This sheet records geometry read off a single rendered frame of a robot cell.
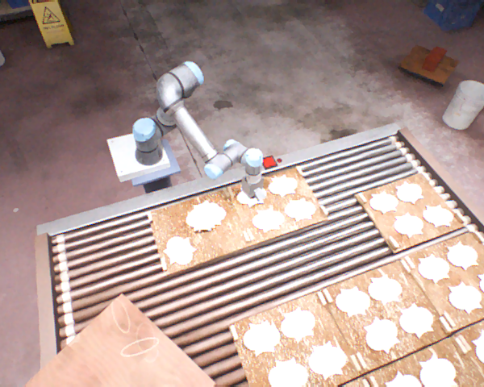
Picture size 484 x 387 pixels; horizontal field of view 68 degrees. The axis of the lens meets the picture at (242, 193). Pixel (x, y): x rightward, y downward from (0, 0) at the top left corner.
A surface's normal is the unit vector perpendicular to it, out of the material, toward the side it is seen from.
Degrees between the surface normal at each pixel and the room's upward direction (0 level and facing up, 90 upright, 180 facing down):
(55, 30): 78
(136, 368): 0
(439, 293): 0
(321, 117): 0
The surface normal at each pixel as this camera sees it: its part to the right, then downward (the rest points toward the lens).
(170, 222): 0.01, -0.58
